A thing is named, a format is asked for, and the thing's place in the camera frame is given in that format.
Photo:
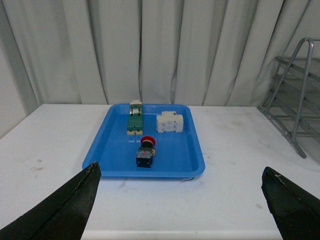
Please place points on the green and cream terminal block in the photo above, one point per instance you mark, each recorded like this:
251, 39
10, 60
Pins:
135, 118

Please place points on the white circuit breaker module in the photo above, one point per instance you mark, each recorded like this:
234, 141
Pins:
169, 121

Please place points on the white curtain backdrop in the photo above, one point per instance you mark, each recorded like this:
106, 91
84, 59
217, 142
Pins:
191, 52

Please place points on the silver mesh three-tier rack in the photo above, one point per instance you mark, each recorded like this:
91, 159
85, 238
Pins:
293, 103

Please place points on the blue plastic tray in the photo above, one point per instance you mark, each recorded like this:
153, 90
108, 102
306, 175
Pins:
178, 155

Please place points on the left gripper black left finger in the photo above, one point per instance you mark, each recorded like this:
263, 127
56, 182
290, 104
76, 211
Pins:
63, 215

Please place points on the red emergency stop push button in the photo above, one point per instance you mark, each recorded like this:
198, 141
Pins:
146, 152

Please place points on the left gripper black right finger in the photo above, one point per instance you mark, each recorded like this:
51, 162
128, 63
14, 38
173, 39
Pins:
296, 212

